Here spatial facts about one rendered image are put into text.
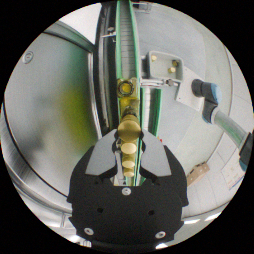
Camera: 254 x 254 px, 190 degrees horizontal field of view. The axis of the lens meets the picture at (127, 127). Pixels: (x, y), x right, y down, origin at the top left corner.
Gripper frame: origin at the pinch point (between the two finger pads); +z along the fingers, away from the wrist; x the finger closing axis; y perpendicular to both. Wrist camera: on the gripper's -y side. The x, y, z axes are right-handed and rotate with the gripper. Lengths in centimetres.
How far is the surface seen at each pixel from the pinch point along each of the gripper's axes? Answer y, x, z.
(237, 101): -47, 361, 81
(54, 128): -1.7, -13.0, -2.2
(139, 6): -93, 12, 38
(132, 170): 15.9, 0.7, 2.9
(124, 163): 10.7, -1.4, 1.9
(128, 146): 5.0, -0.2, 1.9
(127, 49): -26.6, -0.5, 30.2
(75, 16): -31.9, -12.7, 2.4
